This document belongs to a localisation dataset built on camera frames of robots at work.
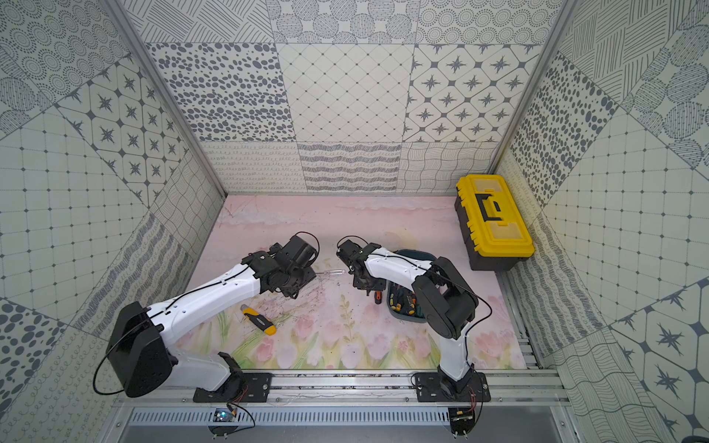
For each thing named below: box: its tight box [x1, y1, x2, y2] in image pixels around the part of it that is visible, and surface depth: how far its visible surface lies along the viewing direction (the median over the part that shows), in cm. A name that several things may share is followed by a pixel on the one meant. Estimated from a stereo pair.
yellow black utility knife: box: [240, 303, 277, 336], surface depth 86 cm
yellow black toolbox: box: [454, 174, 536, 272], surface depth 94 cm
